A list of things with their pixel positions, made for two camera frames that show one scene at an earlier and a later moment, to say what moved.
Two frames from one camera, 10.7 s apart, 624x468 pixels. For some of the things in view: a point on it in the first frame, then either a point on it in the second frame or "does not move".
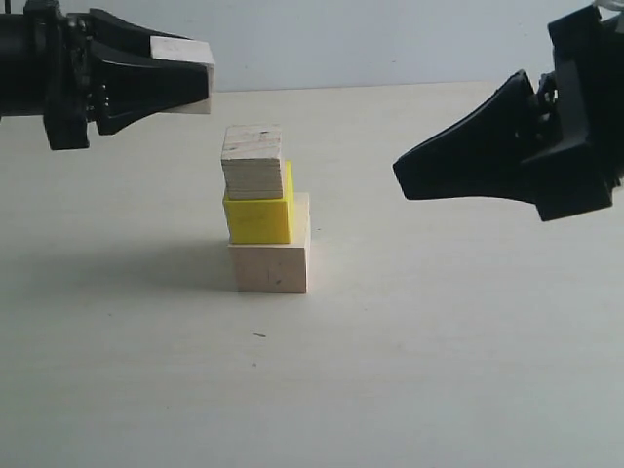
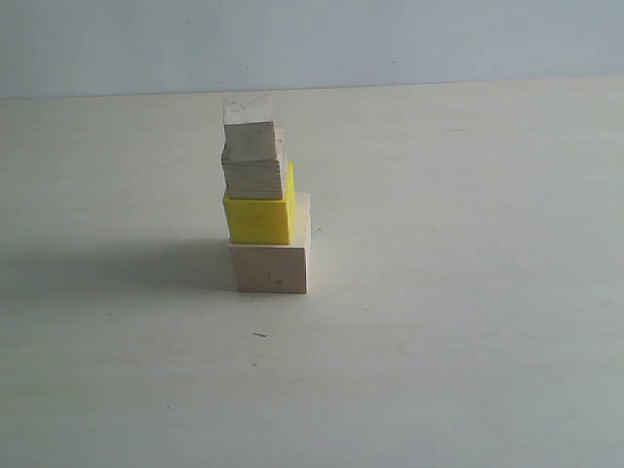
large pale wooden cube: (277, 267) does not move
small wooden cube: (192, 51) -> (249, 128)
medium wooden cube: (251, 155) does not move
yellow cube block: (262, 220) does not move
